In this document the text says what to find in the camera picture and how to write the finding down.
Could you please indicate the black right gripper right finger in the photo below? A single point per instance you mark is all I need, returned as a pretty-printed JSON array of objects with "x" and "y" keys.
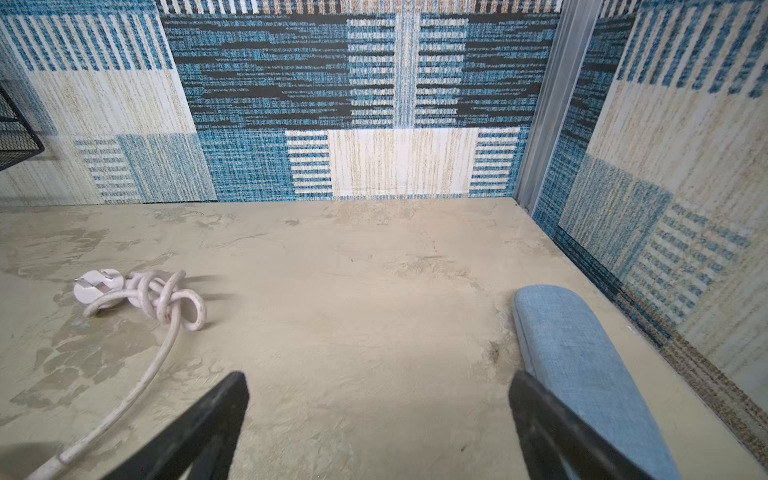
[{"x": 556, "y": 443}]

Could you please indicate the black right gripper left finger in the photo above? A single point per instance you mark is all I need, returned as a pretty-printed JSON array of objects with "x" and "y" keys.
[{"x": 200, "y": 443}]

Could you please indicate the blue fabric glasses case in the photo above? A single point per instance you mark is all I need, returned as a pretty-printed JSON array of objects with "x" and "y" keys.
[{"x": 565, "y": 347}]

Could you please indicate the black wire shelf rack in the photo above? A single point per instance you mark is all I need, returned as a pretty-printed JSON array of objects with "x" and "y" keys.
[{"x": 19, "y": 142}]

